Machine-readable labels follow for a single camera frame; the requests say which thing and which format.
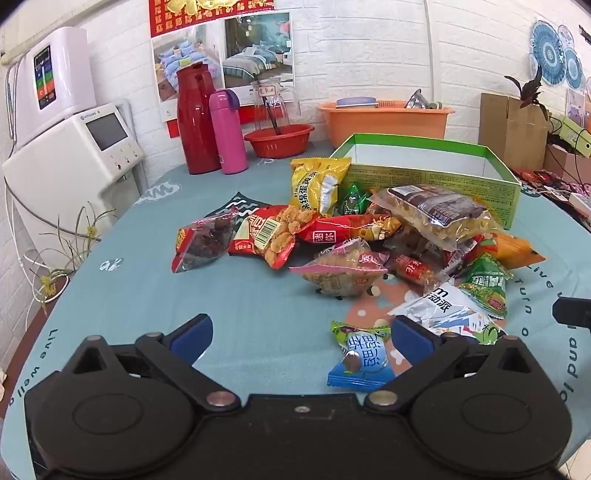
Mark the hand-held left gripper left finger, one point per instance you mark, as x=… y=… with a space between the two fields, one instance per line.
x=191 y=339

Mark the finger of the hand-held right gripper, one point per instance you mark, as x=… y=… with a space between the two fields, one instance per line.
x=575 y=313

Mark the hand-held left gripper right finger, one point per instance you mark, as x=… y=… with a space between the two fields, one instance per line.
x=413 y=341

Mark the blue and green candy packet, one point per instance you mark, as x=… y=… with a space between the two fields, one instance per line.
x=360 y=350

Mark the red dried dates packet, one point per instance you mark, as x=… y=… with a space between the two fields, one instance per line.
x=203 y=240

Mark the red fried snack packet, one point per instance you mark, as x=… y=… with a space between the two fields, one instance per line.
x=272 y=235

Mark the red mini snack packet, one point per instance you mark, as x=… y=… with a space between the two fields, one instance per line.
x=337 y=228

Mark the yellow bread packet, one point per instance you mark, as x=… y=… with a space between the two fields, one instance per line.
x=318 y=184

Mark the green cardboard box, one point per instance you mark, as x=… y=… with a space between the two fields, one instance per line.
x=415 y=157

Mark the teal printed tablecloth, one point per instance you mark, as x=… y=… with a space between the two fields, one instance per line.
x=184 y=304

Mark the white snack packet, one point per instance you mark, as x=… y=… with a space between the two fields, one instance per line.
x=443 y=307

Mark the red sausage packet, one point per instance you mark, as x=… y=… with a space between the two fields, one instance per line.
x=413 y=270

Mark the orange snack packet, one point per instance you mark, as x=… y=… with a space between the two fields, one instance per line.
x=512 y=249

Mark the green triangular snack packet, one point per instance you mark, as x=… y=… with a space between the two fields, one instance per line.
x=487 y=281

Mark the clear packet with pink top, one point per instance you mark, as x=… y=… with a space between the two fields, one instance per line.
x=341 y=270

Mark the clear packet with dark label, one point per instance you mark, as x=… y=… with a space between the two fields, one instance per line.
x=438 y=207

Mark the dry plant stems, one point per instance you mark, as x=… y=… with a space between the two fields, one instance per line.
x=69 y=251

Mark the small green candy packet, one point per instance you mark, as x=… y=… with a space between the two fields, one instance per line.
x=353 y=201

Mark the light green shoe box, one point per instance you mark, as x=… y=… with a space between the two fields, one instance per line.
x=572 y=131

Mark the brown cardboard box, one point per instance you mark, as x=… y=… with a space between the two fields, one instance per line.
x=508 y=124

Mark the pink insulated bottle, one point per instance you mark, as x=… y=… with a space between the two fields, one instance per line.
x=228 y=138

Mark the small red plastic bowl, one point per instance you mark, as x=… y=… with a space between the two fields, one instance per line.
x=277 y=143

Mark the red thermos jug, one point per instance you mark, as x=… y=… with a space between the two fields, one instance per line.
x=198 y=124

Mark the white machine with screen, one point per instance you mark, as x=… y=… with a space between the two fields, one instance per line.
x=69 y=161

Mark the orange plastic basin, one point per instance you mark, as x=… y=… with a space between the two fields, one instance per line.
x=383 y=122

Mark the dark purple potted plant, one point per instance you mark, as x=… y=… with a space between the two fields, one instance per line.
x=531 y=90

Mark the dark stick in pitcher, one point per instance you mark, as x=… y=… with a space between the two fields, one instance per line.
x=273 y=120

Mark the metal bowl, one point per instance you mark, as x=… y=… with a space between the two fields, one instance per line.
x=415 y=100

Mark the clear glass pitcher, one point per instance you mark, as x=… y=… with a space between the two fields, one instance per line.
x=277 y=101

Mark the blue paper fans wall decoration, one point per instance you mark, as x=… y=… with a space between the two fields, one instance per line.
x=549 y=53

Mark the bedding wall poster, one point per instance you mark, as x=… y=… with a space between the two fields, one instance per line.
x=240 y=50

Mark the white wall pipe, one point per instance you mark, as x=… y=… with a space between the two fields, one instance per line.
x=430 y=46

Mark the white wall water purifier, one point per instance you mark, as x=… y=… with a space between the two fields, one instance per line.
x=60 y=69

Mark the red and gold wall calendar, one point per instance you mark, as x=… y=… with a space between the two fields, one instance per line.
x=184 y=18

